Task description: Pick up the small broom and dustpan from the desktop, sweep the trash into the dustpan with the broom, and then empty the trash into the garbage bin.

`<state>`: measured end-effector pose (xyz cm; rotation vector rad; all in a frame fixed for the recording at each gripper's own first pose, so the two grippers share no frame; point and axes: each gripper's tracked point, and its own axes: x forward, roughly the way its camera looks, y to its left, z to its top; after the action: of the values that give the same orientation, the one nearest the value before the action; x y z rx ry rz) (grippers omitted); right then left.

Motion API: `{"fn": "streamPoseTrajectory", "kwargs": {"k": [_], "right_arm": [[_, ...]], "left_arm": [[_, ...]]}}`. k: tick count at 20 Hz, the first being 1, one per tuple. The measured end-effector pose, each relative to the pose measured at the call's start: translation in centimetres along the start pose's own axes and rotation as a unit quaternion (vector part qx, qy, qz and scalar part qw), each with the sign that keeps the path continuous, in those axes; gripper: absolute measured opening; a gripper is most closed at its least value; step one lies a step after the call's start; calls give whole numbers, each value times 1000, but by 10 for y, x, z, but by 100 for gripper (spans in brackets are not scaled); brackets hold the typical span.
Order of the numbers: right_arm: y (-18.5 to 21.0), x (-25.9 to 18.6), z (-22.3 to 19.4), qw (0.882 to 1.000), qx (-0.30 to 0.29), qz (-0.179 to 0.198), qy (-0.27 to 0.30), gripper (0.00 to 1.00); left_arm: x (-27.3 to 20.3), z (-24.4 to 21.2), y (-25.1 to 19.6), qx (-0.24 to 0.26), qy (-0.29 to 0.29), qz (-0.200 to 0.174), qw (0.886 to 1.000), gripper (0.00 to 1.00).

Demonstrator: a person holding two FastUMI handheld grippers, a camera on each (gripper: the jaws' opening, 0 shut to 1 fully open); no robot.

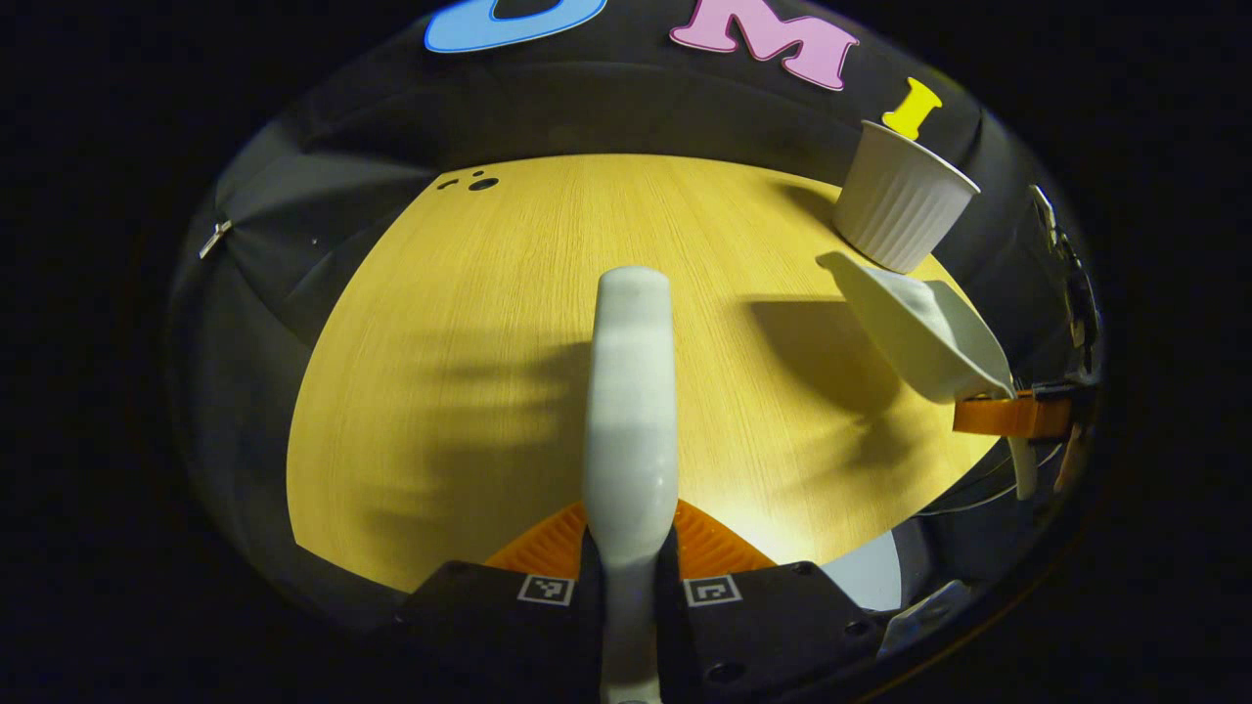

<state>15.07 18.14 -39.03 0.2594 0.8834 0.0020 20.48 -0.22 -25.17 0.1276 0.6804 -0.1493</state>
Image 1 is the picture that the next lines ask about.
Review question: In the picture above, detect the small white broom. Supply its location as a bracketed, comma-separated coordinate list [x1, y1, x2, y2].
[583, 266, 680, 704]

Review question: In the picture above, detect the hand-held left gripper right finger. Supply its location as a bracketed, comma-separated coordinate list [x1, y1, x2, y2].
[657, 499, 886, 698]

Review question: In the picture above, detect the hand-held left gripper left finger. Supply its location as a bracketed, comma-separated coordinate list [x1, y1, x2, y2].
[391, 502, 603, 700]

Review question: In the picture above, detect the white plastic dustpan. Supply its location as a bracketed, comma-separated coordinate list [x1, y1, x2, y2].
[817, 251, 1038, 502]

